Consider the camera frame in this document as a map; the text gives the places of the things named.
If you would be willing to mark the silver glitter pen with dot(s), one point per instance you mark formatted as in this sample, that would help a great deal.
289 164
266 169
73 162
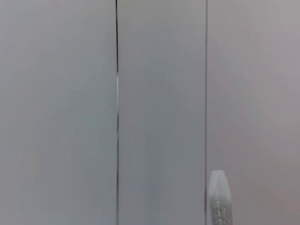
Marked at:
219 201

